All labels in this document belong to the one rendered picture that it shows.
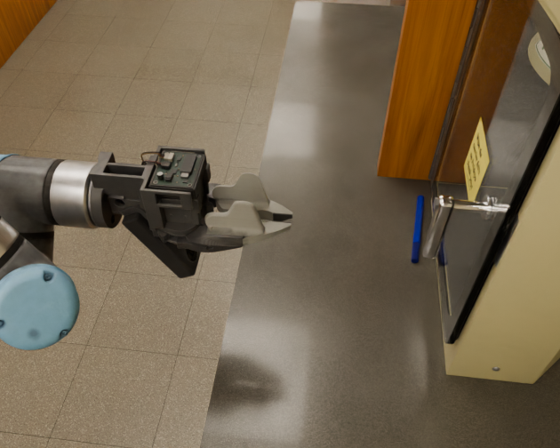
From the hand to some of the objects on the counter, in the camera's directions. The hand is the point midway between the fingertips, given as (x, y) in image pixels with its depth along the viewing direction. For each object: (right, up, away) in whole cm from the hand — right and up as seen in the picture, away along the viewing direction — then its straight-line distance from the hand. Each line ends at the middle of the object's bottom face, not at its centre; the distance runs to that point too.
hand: (280, 224), depth 61 cm
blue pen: (+22, -1, +27) cm, 35 cm away
